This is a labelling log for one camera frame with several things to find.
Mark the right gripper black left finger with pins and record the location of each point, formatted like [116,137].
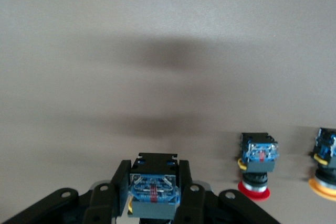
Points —
[105,203]

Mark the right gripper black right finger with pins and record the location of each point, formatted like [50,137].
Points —
[191,200]

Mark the black push button blue contacts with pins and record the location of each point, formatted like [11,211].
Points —
[153,187]

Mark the red push button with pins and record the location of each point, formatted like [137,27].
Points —
[258,155]

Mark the orange push button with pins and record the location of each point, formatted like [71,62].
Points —
[325,155]

